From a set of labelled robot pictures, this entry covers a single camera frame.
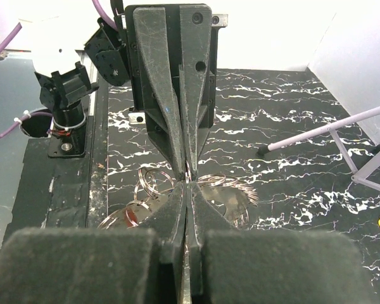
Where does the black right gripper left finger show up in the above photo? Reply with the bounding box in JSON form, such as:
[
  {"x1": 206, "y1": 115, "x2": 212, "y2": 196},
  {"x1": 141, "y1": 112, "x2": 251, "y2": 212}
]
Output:
[{"x1": 0, "y1": 183, "x2": 186, "y2": 303}]

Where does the red key tag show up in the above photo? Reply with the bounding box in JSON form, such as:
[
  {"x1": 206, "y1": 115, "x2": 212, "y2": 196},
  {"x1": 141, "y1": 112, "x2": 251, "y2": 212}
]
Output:
[{"x1": 125, "y1": 208, "x2": 138, "y2": 227}]

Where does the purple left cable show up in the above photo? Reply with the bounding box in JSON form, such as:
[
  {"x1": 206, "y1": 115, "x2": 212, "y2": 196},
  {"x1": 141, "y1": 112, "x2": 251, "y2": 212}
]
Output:
[{"x1": 0, "y1": 0, "x2": 118, "y2": 144}]

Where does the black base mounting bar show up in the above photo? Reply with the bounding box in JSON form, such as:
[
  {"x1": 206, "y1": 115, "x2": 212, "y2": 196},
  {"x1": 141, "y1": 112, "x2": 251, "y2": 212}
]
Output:
[{"x1": 3, "y1": 79, "x2": 108, "y2": 241}]

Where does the lilac music stand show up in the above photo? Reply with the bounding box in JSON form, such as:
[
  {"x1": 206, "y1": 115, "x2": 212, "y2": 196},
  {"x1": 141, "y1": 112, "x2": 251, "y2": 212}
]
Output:
[{"x1": 256, "y1": 106, "x2": 380, "y2": 192}]

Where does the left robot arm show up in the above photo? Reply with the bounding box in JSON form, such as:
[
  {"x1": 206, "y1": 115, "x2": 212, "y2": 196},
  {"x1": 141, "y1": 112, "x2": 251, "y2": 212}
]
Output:
[{"x1": 34, "y1": 1, "x2": 228, "y2": 181}]

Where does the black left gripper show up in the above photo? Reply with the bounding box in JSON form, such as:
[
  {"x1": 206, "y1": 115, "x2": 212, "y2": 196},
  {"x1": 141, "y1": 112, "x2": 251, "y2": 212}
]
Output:
[{"x1": 125, "y1": 3, "x2": 229, "y2": 176}]

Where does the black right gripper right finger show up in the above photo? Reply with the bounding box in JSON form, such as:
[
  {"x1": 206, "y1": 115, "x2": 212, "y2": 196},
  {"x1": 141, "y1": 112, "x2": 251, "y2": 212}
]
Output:
[{"x1": 187, "y1": 182, "x2": 376, "y2": 303}]

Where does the chain of metal keyrings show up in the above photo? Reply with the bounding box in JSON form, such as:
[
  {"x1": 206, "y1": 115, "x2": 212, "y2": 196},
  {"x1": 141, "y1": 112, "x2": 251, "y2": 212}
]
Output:
[{"x1": 96, "y1": 164, "x2": 260, "y2": 231}]

